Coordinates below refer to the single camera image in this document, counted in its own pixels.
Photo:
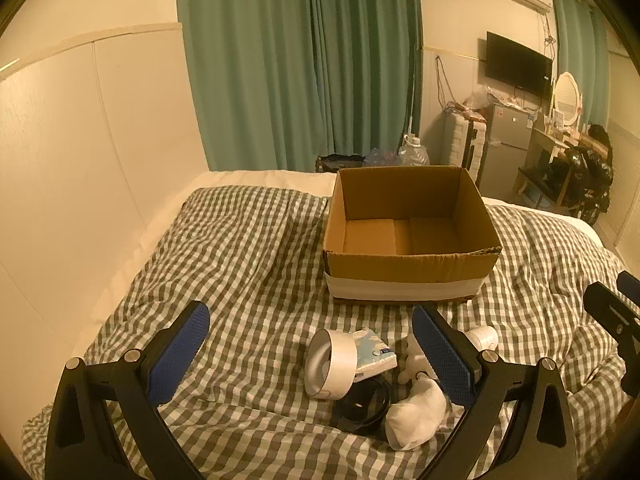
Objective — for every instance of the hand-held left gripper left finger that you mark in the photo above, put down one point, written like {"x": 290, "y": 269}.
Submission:
{"x": 182, "y": 355}

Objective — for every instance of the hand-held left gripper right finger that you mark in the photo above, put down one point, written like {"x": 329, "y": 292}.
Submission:
{"x": 440, "y": 355}

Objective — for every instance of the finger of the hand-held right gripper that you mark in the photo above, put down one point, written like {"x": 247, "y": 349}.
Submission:
{"x": 629, "y": 286}
{"x": 607, "y": 307}

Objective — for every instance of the white plush toy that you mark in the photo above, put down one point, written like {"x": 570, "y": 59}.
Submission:
{"x": 412, "y": 360}

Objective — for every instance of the white plastic bottle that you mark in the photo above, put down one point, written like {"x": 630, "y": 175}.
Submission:
{"x": 482, "y": 337}

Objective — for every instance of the blue white tissue packet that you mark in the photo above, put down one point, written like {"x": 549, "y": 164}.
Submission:
{"x": 375, "y": 355}

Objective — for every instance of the brown cardboard box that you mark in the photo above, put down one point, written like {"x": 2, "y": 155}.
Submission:
{"x": 400, "y": 270}

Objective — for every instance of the white tape roll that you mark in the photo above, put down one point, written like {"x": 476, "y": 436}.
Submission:
{"x": 345, "y": 365}

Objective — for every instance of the black tape roll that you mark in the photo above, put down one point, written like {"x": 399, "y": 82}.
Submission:
{"x": 360, "y": 422}

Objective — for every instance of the white sock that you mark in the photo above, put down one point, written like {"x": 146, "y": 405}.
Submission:
{"x": 415, "y": 415}

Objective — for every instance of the green white checked blanket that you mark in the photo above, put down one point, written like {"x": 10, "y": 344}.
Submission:
{"x": 240, "y": 270}

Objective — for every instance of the white louvred wardrobe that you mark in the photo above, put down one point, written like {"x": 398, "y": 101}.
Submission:
{"x": 624, "y": 170}

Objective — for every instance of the wooden chair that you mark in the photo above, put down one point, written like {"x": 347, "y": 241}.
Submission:
{"x": 535, "y": 182}

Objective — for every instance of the dark bag on desk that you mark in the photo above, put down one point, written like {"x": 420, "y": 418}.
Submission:
{"x": 600, "y": 140}

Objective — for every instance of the wooden dressing desk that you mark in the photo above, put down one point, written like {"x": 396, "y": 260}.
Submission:
{"x": 542, "y": 145}

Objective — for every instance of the silver small fridge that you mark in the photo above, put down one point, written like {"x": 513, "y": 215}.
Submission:
{"x": 505, "y": 145}

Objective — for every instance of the white oval mirror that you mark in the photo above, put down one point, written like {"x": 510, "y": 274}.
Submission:
{"x": 567, "y": 95}

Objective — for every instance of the large clear water jug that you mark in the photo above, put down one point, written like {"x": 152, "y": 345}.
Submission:
{"x": 414, "y": 152}

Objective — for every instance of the clear bag of bottles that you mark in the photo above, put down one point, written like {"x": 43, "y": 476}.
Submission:
{"x": 382, "y": 157}

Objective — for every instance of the white suitcase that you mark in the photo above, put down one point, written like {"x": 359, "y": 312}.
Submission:
{"x": 460, "y": 145}

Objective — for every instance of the black bag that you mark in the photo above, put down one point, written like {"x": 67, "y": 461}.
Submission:
{"x": 340, "y": 162}

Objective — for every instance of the narrow green curtain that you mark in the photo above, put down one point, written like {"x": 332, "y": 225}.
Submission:
{"x": 580, "y": 50}

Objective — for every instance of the clear plastic bag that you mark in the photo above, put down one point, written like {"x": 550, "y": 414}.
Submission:
{"x": 477, "y": 97}

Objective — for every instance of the black wall television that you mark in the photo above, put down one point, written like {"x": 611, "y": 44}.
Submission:
{"x": 517, "y": 65}

